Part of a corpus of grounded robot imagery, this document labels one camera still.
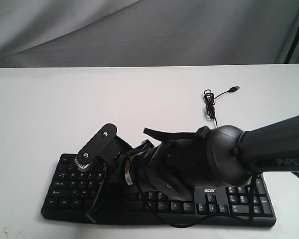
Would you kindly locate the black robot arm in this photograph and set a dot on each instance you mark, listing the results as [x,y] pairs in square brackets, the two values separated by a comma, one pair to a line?
[211,176]

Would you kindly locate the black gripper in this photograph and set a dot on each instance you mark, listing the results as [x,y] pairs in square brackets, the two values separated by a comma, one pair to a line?
[130,175]

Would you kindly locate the grey backdrop cloth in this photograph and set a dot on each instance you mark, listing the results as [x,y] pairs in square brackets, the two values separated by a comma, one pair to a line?
[133,33]

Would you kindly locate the black acer keyboard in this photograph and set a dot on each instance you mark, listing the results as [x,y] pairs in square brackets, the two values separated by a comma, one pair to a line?
[72,193]

